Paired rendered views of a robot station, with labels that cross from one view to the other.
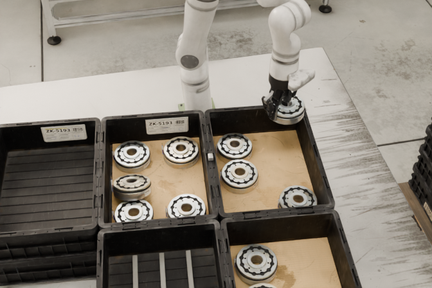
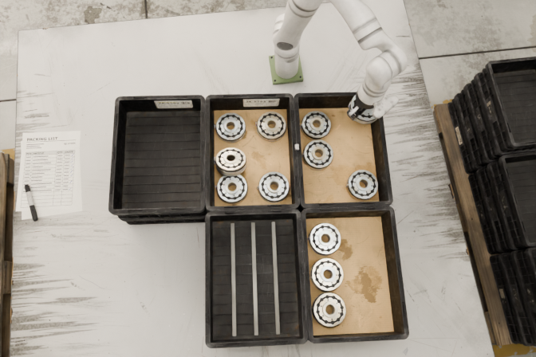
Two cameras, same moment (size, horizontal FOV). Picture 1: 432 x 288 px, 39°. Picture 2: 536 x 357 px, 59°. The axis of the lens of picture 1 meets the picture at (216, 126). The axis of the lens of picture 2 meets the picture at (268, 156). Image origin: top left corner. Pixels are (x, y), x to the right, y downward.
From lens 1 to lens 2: 0.68 m
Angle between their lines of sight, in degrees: 28
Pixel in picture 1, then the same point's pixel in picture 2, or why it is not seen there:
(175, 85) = (266, 32)
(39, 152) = (153, 114)
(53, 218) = (168, 182)
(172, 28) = not seen: outside the picture
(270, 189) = (341, 168)
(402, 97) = (459, 8)
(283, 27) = (380, 80)
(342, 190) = (397, 155)
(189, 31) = (288, 28)
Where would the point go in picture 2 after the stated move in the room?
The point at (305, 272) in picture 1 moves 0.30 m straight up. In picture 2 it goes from (360, 246) to (386, 233)
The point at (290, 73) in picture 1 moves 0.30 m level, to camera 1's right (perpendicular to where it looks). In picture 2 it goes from (376, 101) to (479, 111)
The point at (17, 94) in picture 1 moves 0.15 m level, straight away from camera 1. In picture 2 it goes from (128, 31) to (119, 1)
